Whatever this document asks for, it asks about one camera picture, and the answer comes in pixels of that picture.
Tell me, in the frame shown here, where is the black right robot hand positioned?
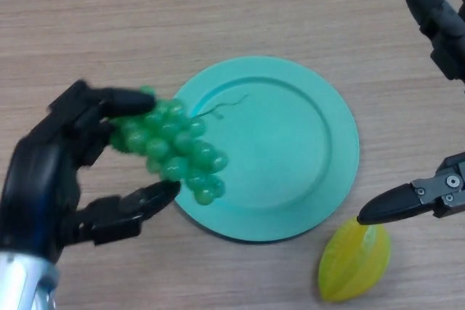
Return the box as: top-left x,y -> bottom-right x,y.
356,0 -> 465,226

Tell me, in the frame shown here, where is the green plastic grape bunch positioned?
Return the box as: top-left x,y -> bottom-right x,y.
108,85 -> 250,206

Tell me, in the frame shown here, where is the round teal green plate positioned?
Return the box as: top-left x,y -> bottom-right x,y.
170,55 -> 360,243

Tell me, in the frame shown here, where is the yellow green plastic starfruit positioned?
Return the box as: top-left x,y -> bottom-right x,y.
318,216 -> 392,303

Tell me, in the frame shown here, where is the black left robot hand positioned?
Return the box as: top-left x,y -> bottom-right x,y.
0,79 -> 182,264

